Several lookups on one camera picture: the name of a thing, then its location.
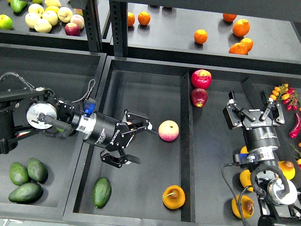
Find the upper red apple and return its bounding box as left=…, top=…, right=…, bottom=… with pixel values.
left=191, top=69, right=212, bottom=89

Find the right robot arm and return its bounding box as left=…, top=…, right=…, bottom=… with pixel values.
left=223, top=91, right=301, bottom=226

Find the orange centre shelf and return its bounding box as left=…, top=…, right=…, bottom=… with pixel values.
left=194, top=29, right=208, bottom=44

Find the pale pear front shelf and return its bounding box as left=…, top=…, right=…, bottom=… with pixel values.
left=34, top=18, right=52, bottom=33

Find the right pink peach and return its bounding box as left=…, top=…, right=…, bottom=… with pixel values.
left=158, top=120, right=179, bottom=142

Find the large orange right shelf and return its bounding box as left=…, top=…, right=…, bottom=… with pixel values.
left=232, top=19, right=250, bottom=37

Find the avocado bottom large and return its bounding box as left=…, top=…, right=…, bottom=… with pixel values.
left=8, top=182, right=43, bottom=203

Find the green apple shelf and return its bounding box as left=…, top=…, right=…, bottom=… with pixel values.
left=0, top=14, right=13, bottom=30

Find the small orange right shelf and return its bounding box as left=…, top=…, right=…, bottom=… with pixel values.
left=240, top=38, right=253, bottom=52

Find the orange top right shelf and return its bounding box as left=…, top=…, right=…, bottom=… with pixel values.
left=222, top=13, right=237, bottom=23

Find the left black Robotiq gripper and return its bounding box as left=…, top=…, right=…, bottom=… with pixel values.
left=83, top=109, right=152, bottom=168

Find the yellow pear bottom right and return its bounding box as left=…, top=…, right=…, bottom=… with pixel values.
left=231, top=195, right=254, bottom=219

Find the red apple on shelf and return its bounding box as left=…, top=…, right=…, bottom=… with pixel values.
left=64, top=22, right=80, bottom=36

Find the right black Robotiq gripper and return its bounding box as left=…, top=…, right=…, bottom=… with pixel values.
left=226, top=90, right=285, bottom=151

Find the black tray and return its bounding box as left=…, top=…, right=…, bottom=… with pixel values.
left=0, top=44, right=106, bottom=221
left=64, top=57, right=301, bottom=226

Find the dark green avocado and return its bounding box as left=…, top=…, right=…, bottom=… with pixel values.
left=93, top=177, right=111, bottom=208

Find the yellow pear upper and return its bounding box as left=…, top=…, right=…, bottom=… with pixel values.
left=240, top=146, right=249, bottom=154

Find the cherry tomato bunch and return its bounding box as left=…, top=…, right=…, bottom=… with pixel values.
left=269, top=83, right=301, bottom=111

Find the yellow pear far right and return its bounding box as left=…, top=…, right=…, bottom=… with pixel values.
left=278, top=161, right=295, bottom=180

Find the yellow pear low centre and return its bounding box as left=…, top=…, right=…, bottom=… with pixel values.
left=239, top=169, right=252, bottom=188

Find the lower dark red apple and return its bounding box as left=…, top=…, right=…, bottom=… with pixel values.
left=190, top=88, right=208, bottom=107

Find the pale pear centre shelf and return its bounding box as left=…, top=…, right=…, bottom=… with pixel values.
left=42, top=10, right=58, bottom=26

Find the black centre tray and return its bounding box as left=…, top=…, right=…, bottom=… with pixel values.
left=64, top=57, right=301, bottom=226

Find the orange front right shelf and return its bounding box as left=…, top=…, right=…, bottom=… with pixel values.
left=229, top=42, right=248, bottom=55

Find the pale pear left shelf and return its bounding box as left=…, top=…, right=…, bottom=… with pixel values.
left=25, top=12, right=40, bottom=29

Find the red chili pepper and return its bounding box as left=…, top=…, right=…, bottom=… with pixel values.
left=289, top=113, right=301, bottom=139

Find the avocado left lower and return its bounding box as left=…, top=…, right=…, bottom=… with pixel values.
left=9, top=162, right=29, bottom=186

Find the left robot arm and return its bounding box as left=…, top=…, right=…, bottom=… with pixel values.
left=0, top=72, right=152, bottom=168

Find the black left tray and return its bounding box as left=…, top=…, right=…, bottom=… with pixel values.
left=0, top=44, right=106, bottom=221

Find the pink peach on shelf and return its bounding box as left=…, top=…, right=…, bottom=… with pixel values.
left=70, top=14, right=85, bottom=30

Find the black shelf post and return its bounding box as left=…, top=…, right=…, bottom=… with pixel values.
left=83, top=0, right=128, bottom=57

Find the yellow pear with stem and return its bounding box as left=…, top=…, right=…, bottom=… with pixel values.
left=162, top=185, right=186, bottom=210

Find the green pepper shelf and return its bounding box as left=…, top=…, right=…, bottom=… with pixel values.
left=10, top=0, right=28, bottom=13

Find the orange far left shelf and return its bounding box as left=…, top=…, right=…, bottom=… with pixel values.
left=127, top=12, right=135, bottom=27

